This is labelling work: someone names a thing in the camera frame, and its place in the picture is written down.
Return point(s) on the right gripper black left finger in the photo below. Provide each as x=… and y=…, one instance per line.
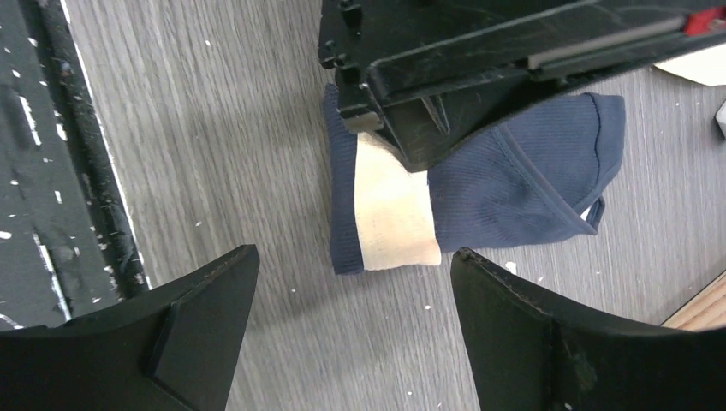
x=175, y=347

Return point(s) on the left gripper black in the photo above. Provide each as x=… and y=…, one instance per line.
x=425, y=75

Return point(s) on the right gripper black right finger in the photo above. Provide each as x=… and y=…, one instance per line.
x=530, y=348

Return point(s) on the navy underwear cream waistband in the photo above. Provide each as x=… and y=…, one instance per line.
x=535, y=179

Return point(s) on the olive green underwear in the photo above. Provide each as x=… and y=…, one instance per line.
x=705, y=67

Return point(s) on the wooden compartment tray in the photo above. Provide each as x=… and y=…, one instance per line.
x=704, y=311

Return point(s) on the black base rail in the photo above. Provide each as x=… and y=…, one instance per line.
x=67, y=243

